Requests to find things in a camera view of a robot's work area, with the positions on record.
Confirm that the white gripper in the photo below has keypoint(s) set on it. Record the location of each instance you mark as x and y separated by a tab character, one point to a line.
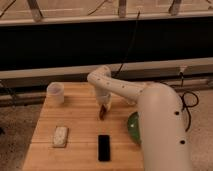
103	98

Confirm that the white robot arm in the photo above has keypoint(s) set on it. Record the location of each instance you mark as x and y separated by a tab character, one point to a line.
161	126

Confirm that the green bowl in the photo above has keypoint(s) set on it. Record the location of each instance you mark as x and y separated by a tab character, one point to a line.
133	127

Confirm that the black smartphone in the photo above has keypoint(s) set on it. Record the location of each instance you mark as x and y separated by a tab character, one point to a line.
103	148

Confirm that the translucent plastic cup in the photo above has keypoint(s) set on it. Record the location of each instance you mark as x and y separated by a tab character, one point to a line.
55	93

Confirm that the white sponge block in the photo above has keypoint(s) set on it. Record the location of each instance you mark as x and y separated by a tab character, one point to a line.
60	137

